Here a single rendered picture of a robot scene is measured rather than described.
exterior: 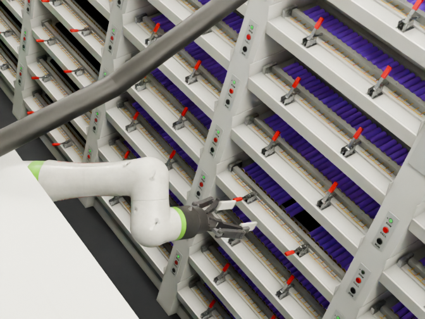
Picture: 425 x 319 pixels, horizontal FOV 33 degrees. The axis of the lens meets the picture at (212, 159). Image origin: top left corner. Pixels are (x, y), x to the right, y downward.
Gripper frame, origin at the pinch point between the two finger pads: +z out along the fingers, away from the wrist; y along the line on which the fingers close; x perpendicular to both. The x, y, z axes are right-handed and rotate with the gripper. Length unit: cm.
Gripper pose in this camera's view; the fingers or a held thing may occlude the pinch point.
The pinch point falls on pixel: (239, 215)
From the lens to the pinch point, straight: 213.0
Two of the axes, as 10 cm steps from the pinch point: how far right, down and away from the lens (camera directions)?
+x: 4.1, -8.0, -4.3
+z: 7.0, -0.3, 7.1
